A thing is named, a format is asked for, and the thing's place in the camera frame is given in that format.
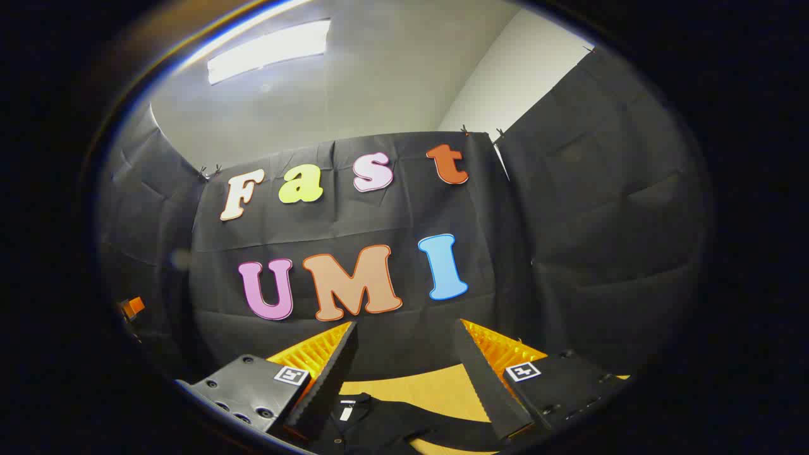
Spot ceiling light panel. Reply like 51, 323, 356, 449
207, 19, 332, 86

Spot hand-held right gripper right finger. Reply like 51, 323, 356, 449
453, 318, 633, 442

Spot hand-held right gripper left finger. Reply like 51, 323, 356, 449
174, 320, 360, 443

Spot black knit garment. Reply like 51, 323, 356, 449
310, 392, 506, 455

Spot black backdrop cloth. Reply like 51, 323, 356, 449
98, 47, 712, 386

